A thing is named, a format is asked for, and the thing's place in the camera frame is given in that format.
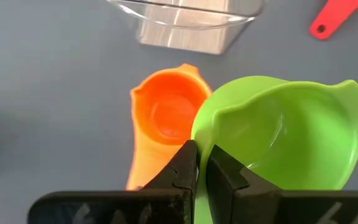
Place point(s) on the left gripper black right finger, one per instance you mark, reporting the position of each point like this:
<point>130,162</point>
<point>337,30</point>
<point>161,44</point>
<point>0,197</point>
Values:
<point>259,205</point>

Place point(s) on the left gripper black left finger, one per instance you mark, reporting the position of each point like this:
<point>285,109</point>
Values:
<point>166,199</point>

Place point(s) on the green plastic measuring cup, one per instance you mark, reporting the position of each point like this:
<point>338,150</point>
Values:
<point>291,130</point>

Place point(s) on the red plastic measuring cup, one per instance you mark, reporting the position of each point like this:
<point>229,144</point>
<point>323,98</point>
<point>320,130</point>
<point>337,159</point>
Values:
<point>331,18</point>

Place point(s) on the orange plastic measuring cup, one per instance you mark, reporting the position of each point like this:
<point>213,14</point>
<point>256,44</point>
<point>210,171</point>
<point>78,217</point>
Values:
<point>166,112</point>

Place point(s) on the clear plastic basket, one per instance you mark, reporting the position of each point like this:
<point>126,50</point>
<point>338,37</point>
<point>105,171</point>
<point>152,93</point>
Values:
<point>197,37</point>

